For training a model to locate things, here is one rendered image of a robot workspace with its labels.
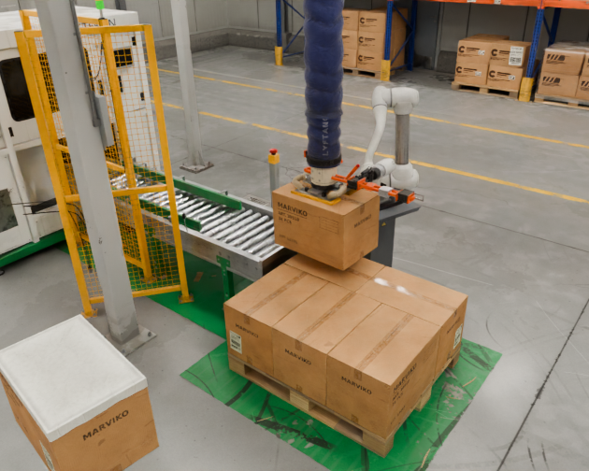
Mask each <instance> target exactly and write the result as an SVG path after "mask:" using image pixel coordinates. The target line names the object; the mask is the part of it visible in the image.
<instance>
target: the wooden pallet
mask: <svg viewBox="0 0 589 471"><path fill-rule="evenodd" d="M460 348H461V344H460V346H459V347H458V348H457V350H456V351H455V352H454V353H453V355H452V356H451V358H450V359H449V360H448V361H447V363H446V364H445V365H443V367H442V368H441V369H440V371H439V372H438V373H437V375H436V376H435V377H434V379H433V380H432V381H431V382H430V384H429V385H428V386H427V387H426V389H425V390H424V392H423V393H422V394H421V395H420V397H419V398H418V399H417V401H416V402H415V403H414V404H413V406H412V407H411V408H410V409H409V411H408V412H407V414H406V415H405V416H404V417H403V419H402V420H401V421H400V423H399V424H398V425H397V426H396V428H395V429H394V430H393V431H392V433H390V435H389V436H388V437H387V438H386V439H383V438H382V437H380V436H378V435H375V434H374V433H372V432H370V431H368V430H367V429H366V428H364V427H362V426H360V425H358V424H357V423H355V422H353V421H350V420H349V419H347V418H345V417H343V416H342V415H340V414H338V413H337V412H335V411H334V410H332V409H330V408H328V407H326V406H324V405H322V404H320V403H318V402H317V401H315V400H313V399H311V398H309V397H308V396H306V395H304V394H303V393H301V392H299V391H297V390H295V389H293V388H292V387H290V386H288V385H286V384H285V383H283V382H281V381H279V380H277V379H276V378H273V377H271V376H269V375H268V374H267V373H265V372H263V371H261V370H260V369H258V368H256V367H254V366H252V365H251V364H248V363H246V362H244V361H243V360H241V359H239V358H238V357H236V356H235V355H233V354H231V353H229V352H228V360H229V369H231V370H233V371H235V372H236V373H238V374H240V375H241V376H242V377H244V378H246V379H248V380H250V381H251V382H253V383H255V384H257V385H258V386H260V387H262V388H264V389H265V390H267V391H269V392H270V393H273V394H275V395H276V396H278V397H279V398H281V399H282V400H284V401H286V402H287V403H289V404H291V405H293V406H294V407H297V408H299V409H300V410H302V411H304V412H305V413H307V414H309V415H310V416H311V417H313V418H315V419H317V420H318V421H321V422H322V423H324V424H326V425H328V426H329V427H331V428H333V429H334V430H336V431H338V432H340V433H341V434H343V435H345V436H346V437H348V438H350V439H351V440H353V441H355V442H357V443H358V444H360V445H362V446H364V447H365V448H367V449H369V450H371V451H373V452H375V453H376V454H378V455H380V456H381V457H382V458H385V457H386V455H387V454H388V453H389V451H390V450H391V449H392V447H393V445H394V435H395V433H396V431H397V430H398V429H399V427H400V426H401V425H402V424H403V422H404V421H405V420H406V418H407V417H408V416H409V414H410V413H411V412H412V410H413V409H416V410H418V411H421V409H422V408H423V407H424V405H425V404H426V403H427V401H428V400H429V399H430V395H431V389H432V385H433V384H434V383H435V381H436V380H437V379H438V377H439V376H440V375H441V373H442V372H443V371H444V369H445V368H446V367H447V366H448V367H450V368H453V367H454V366H455V365H456V363H457V362H458V360H459V353H460Z"/></svg>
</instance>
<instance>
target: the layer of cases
mask: <svg viewBox="0 0 589 471"><path fill-rule="evenodd" d="M467 299H468V295H466V294H464V293H460V292H457V291H454V290H452V289H449V288H446V287H443V286H441V285H438V284H436V283H433V282H430V281H428V280H425V279H422V278H417V277H415V276H413V275H410V274H407V273H404V272H402V271H399V270H396V269H393V268H392V267H389V266H385V265H383V264H379V263H376V262H373V261H370V260H368V259H366V258H361V259H360V260H358V261H357V262H356V263H354V264H352V265H351V266H350V267H348V268H347V269H345V270H344V271H343V270H340V269H338V268H335V267H334V266H331V265H329V264H325V263H322V262H320V261H317V260H315V259H312V258H310V257H308V256H306V255H303V254H301V253H297V254H296V255H295V256H294V257H292V258H291V259H289V260H288V261H286V262H285V263H283V264H281V265H280V266H278V267H277V268H275V269H274V270H272V271H271V272H269V273H268V274H266V275H265V276H263V277H262V278H260V279H258V280H257V281H255V282H254V283H253V284H252V285H250V286H249V287H247V288H246V289H244V290H243V291H242V292H240V293H238V294H237V295H235V296H234V297H232V298H231V299H229V300H228V301H226V302H225V303H223V309H224V318H225V328H226V337H227V346H228V352H229V353H231V354H233V355H235V356H236V357H238V358H239V359H241V360H243V361H244V362H246V363H248V364H251V365H252V366H254V367H256V368H258V369H260V370H261V371H263V372H265V373H267V374H268V375H269V376H271V377H273V378H276V379H277V380H279V381H281V382H283V383H285V384H286V385H288V386H290V387H292V388H293V389H295V390H297V391H299V392H301V393H303V394H304V395H306V396H308V397H309V398H311V399H313V400H315V401H317V402H318V403H320V404H322V405H324V406H326V407H328V408H330V409H332V410H334V411H335V412H336V413H338V414H340V415H342V416H343V417H345V418H347V419H349V420H350V421H353V422H355V423H357V424H358V425H360V426H362V427H364V428H366V429H367V430H368V431H370V432H372V433H374V434H375V435H378V436H380V437H382V438H383V439H386V438H387V437H388V436H389V435H390V433H392V432H393V430H394V429H395V428H396V426H397V425H398V424H399V423H400V421H401V420H402V419H403V417H404V416H405V415H406V414H407V412H408V411H409V409H410V408H411V407H412V406H413V404H414V403H415V402H416V401H417V399H418V398H419V397H420V395H421V394H422V393H423V392H424V390H425V389H426V387H427V386H428V385H429V384H430V382H431V381H432V380H433V379H434V377H435V376H436V375H437V373H438V372H439V371H440V369H441V368H442V367H443V365H445V364H446V363H447V361H448V360H449V359H450V358H451V356H452V355H453V353H454V352H455V351H456V350H457V348H458V347H459V346H460V344H461V339H462V333H463V328H464V321H465V316H466V310H467Z"/></svg>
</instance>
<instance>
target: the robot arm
mask: <svg viewBox="0 0 589 471"><path fill-rule="evenodd" d="M418 103H419V94H418V91H416V90H414V89H412V88H408V87H400V88H393V89H386V88H385V87H384V86H377V87H376V88H375V89H374V91H373V94H372V108H373V112H374V115H375V119H376V128H375V131H374V134H373V136H372V138H371V141H370V143H369V146H368V149H367V151H366V156H365V161H364V165H362V167H361V170H360V173H359V174H358V175H357V176H359V177H358V178H357V179H355V180H354V182H357V181H359V180H361V179H362V178H366V182H368V183H369V182H372V183H376V184H377V185H379V186H380V185H381V182H382V183H384V184H386V186H387V187H390V188H397V189H401V190H402V189H403V190H404V189H407V190H409V189H412V188H414V187H416V186H417V185H418V182H419V174H418V172H417V171H416V170H415V169H413V168H412V164H411V163H410V162H409V114H410V113H411V111H412V109H413V107H415V106H417V105H418ZM389 107H392V108H393V110H394V113H395V160H393V159H391V158H387V159H383V160H381V161H379V162H377V163H376V164H373V162H372V160H373V156H374V153H375V151H376V148H377V147H378V145H379V142H380V140H381V136H382V134H383V131H384V128H385V123H386V114H387V108H389ZM386 202H391V198H386V197H383V196H380V204H382V203H386Z"/></svg>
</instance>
